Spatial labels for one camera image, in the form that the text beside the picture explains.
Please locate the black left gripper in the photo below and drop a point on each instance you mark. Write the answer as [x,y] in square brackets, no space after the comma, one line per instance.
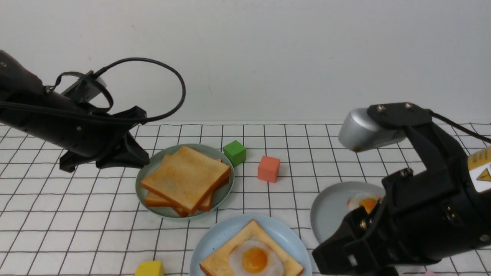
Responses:
[85,140]

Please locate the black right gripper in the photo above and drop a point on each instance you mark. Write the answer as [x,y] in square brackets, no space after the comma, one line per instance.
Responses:
[421,220]

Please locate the fried egg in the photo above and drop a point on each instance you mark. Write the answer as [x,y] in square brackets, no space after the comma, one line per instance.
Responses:
[255,258]
[365,200]

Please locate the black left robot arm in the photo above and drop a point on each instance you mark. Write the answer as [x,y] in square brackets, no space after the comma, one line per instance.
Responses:
[20,86]

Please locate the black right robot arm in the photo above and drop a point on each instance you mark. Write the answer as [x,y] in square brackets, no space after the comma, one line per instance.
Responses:
[436,148]

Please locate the grey plate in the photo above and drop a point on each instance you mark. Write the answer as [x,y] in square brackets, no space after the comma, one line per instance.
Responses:
[330,206]

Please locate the light blue plate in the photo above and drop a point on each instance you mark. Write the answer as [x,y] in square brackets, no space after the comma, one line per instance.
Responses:
[219,234]

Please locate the orange cube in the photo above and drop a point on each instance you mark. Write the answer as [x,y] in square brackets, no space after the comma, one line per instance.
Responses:
[268,169]

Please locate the yellow cube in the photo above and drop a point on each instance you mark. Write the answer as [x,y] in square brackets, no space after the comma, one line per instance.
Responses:
[150,268]

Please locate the green plate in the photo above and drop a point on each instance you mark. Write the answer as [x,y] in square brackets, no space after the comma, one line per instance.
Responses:
[194,177]

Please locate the green cube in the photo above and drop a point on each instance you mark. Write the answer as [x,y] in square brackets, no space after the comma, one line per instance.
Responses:
[236,153]

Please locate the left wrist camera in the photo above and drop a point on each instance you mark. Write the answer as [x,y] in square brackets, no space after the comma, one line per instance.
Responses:
[84,89]

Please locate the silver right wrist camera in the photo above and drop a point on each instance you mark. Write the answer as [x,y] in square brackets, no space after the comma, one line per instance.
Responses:
[360,133]

